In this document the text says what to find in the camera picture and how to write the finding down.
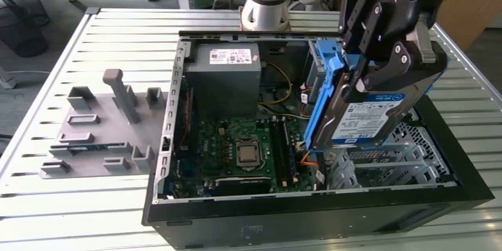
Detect grey parts rack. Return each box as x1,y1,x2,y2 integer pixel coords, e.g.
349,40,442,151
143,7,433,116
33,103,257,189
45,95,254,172
38,68,173,180

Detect grey power supply unit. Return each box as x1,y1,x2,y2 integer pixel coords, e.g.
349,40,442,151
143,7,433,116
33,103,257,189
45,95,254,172
183,42,264,119

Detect orange red power wire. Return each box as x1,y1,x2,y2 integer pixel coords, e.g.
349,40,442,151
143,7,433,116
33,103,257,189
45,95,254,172
301,148,320,167

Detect CPU socket with locking lever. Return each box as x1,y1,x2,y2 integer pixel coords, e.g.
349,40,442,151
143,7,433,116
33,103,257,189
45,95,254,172
233,138,268,172

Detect brown wooden cabinet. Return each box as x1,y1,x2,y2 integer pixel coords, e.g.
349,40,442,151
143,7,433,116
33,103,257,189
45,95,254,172
433,0,502,52

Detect black mesh waste bin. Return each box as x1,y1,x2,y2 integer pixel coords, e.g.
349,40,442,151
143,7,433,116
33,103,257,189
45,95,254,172
0,0,51,58

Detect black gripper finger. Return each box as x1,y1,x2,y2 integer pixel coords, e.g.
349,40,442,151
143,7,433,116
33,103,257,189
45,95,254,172
338,0,389,58
344,39,449,101

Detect hard disk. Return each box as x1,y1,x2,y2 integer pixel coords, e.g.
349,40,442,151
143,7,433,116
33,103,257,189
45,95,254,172
304,53,449,150

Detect silver CPU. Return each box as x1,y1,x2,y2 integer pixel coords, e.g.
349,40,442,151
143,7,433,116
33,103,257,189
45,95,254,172
235,144,262,165

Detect black PC case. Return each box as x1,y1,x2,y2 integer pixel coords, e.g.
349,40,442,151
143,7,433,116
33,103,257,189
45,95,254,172
142,30,496,249

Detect green motherboard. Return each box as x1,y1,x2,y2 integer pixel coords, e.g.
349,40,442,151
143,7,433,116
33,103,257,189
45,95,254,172
177,117,320,198

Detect multicoloured wire bundle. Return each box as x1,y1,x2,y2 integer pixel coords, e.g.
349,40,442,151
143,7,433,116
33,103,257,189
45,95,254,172
282,85,316,119

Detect pale metal disk bay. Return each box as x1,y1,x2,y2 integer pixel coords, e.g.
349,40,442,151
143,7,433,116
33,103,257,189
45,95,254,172
329,142,446,189

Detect yellow power supply wires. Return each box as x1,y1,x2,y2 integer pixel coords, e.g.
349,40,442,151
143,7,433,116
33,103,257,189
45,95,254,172
261,62,294,105

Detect black graphics card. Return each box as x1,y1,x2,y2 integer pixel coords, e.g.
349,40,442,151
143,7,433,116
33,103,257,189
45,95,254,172
211,176,273,196

